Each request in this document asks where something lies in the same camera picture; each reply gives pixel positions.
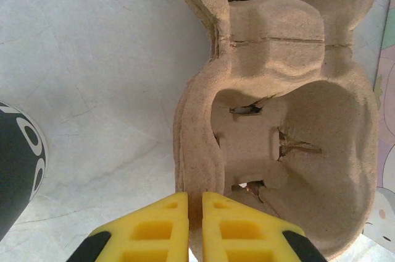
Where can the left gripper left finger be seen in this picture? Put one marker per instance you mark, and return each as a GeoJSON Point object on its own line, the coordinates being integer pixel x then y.
{"type": "Point", "coordinates": [148, 237]}

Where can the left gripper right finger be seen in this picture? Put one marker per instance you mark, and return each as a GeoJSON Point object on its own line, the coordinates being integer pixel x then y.
{"type": "Point", "coordinates": [247, 240]}

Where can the paper coffee cup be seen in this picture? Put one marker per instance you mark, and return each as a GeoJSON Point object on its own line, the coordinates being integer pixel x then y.
{"type": "Point", "coordinates": [15, 166]}

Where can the cartoon animal print paper bag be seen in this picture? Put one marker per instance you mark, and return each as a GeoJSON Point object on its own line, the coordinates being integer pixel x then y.
{"type": "Point", "coordinates": [387, 150]}

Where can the single brown pulp cup carrier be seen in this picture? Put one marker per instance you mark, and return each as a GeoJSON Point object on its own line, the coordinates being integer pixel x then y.
{"type": "Point", "coordinates": [277, 58]}

